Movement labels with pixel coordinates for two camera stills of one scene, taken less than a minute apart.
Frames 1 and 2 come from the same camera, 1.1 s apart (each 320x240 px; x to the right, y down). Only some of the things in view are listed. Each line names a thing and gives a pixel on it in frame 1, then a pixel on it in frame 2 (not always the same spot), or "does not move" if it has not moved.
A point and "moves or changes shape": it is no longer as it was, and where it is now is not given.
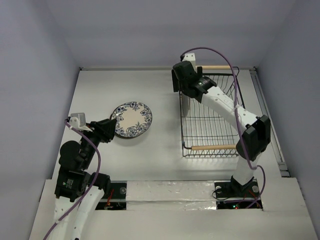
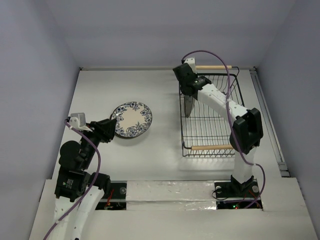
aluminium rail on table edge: (273, 142) does not move
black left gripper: (102, 129) does not move
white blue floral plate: (133, 119) does not move
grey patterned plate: (185, 103) moves or changes shape
